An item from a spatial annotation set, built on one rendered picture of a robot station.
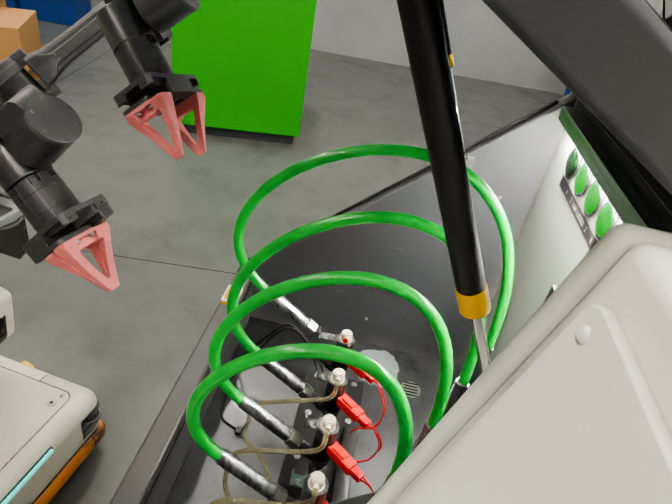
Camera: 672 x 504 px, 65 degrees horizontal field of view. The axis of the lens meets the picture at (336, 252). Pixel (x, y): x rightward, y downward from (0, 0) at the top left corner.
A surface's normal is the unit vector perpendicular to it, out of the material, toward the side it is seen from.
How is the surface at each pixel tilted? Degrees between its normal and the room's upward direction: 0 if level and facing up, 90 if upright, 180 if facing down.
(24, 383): 0
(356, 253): 90
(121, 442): 0
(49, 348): 0
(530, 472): 76
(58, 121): 43
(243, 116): 90
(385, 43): 90
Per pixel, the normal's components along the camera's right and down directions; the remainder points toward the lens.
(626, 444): -0.91, -0.41
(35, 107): 0.75, -0.37
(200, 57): 0.11, 0.57
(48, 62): 0.54, 0.28
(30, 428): 0.16, -0.82
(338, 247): -0.15, 0.53
